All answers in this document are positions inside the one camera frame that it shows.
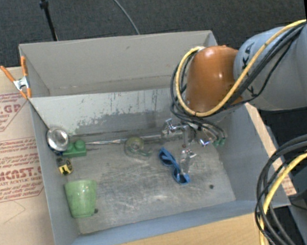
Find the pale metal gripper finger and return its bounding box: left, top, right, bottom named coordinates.
left=178, top=148, right=200, bottom=178

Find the grey metal bin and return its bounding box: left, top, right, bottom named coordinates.
left=17, top=9, right=295, bottom=245

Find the thin silver rod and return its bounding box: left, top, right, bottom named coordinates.
left=84, top=136, right=126, bottom=150

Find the green cup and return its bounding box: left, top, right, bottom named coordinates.
left=63, top=178, right=102, bottom=220

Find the green toy brick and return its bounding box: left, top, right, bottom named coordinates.
left=61, top=138, right=88, bottom=160

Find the yellow and black small object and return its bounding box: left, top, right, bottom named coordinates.
left=56, top=156, right=75, bottom=177

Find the shiny silver round object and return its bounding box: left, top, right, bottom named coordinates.
left=44, top=126, right=72, bottom=157

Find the brown cardboard board, red print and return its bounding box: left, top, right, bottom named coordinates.
left=0, top=27, right=301, bottom=245

